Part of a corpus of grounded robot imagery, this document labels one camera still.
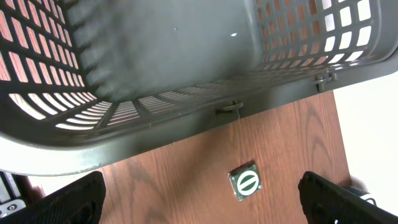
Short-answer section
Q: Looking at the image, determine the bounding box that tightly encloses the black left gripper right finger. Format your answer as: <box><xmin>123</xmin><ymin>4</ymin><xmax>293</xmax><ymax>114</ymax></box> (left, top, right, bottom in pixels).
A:
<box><xmin>298</xmin><ymin>171</ymin><xmax>397</xmax><ymax>224</ymax></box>

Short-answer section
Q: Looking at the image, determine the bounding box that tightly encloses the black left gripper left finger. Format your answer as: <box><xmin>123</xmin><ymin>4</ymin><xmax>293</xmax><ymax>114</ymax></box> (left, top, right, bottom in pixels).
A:
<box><xmin>1</xmin><ymin>171</ymin><xmax>106</xmax><ymax>224</ymax></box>

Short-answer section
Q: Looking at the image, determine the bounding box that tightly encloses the green round-logo box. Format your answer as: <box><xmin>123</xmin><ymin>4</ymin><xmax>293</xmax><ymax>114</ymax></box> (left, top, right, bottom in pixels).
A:
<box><xmin>228</xmin><ymin>161</ymin><xmax>262</xmax><ymax>201</ymax></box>

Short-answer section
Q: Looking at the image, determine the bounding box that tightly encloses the grey plastic basket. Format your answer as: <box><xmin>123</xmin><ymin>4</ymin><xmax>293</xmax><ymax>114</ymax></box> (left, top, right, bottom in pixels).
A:
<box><xmin>1</xmin><ymin>0</ymin><xmax>397</xmax><ymax>176</ymax></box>

